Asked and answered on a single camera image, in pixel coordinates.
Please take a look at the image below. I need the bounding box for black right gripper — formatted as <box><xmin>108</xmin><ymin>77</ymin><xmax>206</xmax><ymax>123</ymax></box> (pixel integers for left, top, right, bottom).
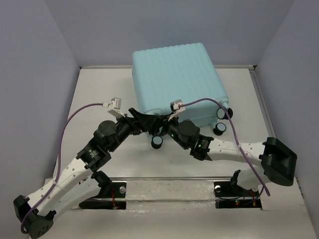
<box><xmin>151</xmin><ymin>111</ymin><xmax>189</xmax><ymax>149</ymax></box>

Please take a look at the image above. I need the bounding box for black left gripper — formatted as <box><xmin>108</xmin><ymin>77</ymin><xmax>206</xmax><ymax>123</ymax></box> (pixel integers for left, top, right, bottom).
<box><xmin>108</xmin><ymin>108</ymin><xmax>157</xmax><ymax>152</ymax></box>

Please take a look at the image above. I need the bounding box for light blue hard-shell suitcase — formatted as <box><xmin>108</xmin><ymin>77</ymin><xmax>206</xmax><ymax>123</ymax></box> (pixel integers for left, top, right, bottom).
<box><xmin>132</xmin><ymin>43</ymin><xmax>233</xmax><ymax>135</ymax></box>

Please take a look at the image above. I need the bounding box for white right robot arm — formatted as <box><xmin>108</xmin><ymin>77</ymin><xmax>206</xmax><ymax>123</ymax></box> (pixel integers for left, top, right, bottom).
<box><xmin>149</xmin><ymin>117</ymin><xmax>298</xmax><ymax>195</ymax></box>

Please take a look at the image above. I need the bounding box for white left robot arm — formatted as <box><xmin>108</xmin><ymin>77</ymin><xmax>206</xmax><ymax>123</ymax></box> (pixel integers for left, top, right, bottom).
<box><xmin>13</xmin><ymin>108</ymin><xmax>160</xmax><ymax>239</ymax></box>

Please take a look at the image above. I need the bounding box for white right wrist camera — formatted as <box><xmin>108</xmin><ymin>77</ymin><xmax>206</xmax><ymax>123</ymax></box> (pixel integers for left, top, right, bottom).
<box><xmin>168</xmin><ymin>99</ymin><xmax>185</xmax><ymax>121</ymax></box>

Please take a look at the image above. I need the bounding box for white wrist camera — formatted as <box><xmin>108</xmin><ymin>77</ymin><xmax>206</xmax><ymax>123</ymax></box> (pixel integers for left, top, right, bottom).
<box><xmin>168</xmin><ymin>99</ymin><xmax>185</xmax><ymax>121</ymax></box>
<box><xmin>102</xmin><ymin>98</ymin><xmax>125</xmax><ymax>119</ymax></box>

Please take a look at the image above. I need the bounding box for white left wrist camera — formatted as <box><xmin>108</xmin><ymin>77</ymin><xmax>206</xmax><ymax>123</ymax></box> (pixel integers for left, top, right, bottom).
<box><xmin>102</xmin><ymin>98</ymin><xmax>125</xmax><ymax>119</ymax></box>

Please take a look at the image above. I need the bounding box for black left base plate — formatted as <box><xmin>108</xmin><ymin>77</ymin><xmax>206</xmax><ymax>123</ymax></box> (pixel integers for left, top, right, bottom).
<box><xmin>78</xmin><ymin>181</ymin><xmax>127</xmax><ymax>210</ymax></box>

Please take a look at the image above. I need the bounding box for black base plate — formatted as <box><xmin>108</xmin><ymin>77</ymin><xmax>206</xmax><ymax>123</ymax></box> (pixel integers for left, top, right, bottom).
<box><xmin>213</xmin><ymin>181</ymin><xmax>262</xmax><ymax>209</ymax></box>
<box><xmin>78</xmin><ymin>181</ymin><xmax>127</xmax><ymax>210</ymax></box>

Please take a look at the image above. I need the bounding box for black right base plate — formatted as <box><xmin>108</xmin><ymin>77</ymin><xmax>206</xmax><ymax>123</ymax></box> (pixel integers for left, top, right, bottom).
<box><xmin>213</xmin><ymin>181</ymin><xmax>262</xmax><ymax>209</ymax></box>

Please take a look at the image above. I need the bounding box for aluminium table rail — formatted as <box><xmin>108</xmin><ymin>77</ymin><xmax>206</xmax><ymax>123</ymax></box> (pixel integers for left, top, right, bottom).
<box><xmin>249</xmin><ymin>65</ymin><xmax>276</xmax><ymax>137</ymax></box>

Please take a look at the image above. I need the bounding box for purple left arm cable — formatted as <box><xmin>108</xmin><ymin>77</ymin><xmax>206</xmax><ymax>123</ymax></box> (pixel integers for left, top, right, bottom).
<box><xmin>19</xmin><ymin>102</ymin><xmax>108</xmax><ymax>234</ymax></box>

